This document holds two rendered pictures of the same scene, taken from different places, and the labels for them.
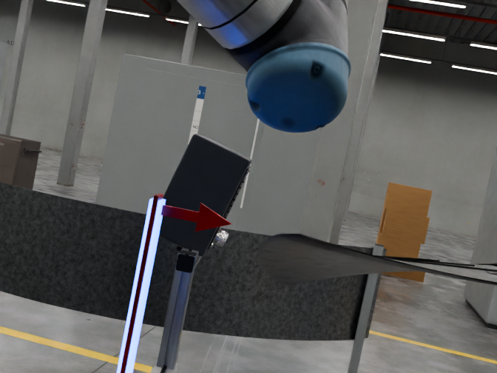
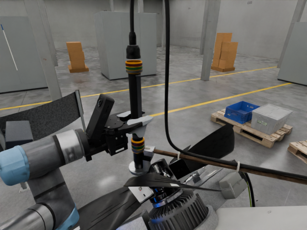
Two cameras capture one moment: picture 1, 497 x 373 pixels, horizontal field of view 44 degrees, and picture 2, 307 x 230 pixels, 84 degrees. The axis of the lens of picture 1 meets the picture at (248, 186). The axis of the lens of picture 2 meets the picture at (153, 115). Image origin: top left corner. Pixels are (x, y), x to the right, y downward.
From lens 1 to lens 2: 0.51 m
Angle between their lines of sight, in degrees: 43
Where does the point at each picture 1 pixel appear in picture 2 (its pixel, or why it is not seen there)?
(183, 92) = not seen: outside the picture
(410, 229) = (79, 56)
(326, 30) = (65, 211)
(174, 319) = not seen: hidden behind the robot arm
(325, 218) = (52, 70)
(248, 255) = (37, 114)
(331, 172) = (46, 54)
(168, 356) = not seen: hidden behind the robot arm
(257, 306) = (48, 125)
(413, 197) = (76, 46)
